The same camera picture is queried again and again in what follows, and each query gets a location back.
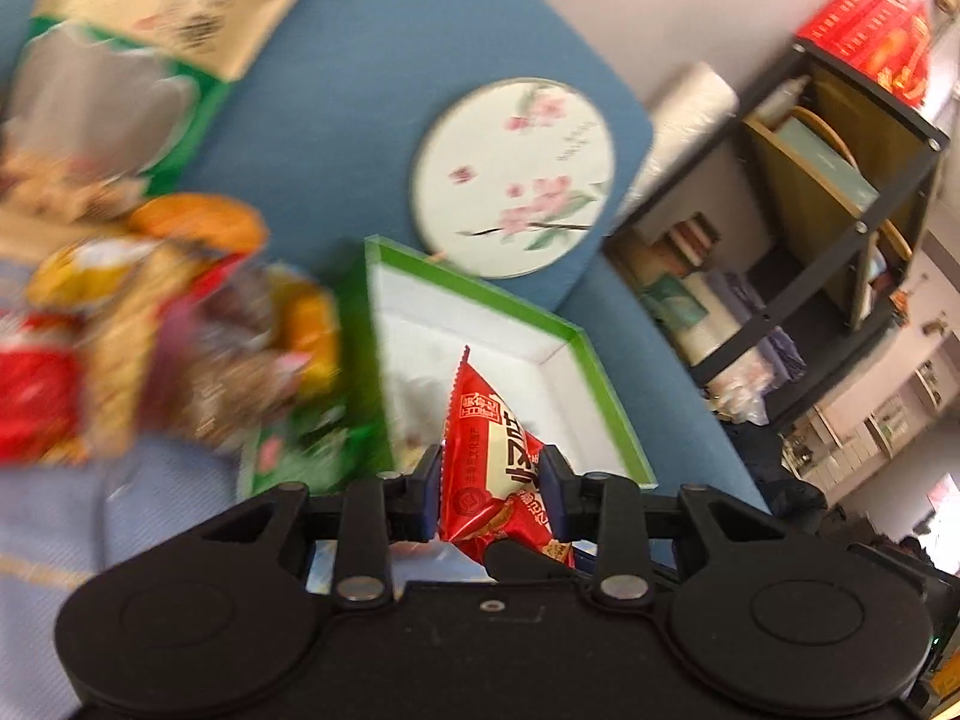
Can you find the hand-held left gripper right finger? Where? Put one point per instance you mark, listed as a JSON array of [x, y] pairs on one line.
[[550, 481]]

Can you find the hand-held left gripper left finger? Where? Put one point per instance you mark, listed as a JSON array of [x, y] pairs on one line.
[[429, 495]]

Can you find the red white snack packet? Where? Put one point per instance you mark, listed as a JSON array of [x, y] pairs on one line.
[[487, 450]]

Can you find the green cardboard box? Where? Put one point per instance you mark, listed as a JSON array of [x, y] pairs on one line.
[[480, 330]]

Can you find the pile of assorted snack packets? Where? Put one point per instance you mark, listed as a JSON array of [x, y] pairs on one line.
[[150, 330]]

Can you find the stack of books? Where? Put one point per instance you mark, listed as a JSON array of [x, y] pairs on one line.
[[690, 240]]

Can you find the black metal shelf rack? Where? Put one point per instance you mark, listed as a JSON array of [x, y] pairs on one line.
[[780, 322]]

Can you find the white cabinet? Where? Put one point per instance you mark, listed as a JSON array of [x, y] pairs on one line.
[[847, 450]]

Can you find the round floral fan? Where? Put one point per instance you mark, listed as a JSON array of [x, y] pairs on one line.
[[517, 165]]

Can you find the white plastic roll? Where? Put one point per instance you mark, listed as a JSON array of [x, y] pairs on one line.
[[686, 120]]

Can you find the teal box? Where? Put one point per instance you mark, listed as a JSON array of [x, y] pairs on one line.
[[825, 165]]

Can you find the large beige green snack bag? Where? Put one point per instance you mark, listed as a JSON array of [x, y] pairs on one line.
[[187, 0]]

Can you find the red gift boxes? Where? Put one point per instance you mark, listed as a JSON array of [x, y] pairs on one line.
[[870, 30]]

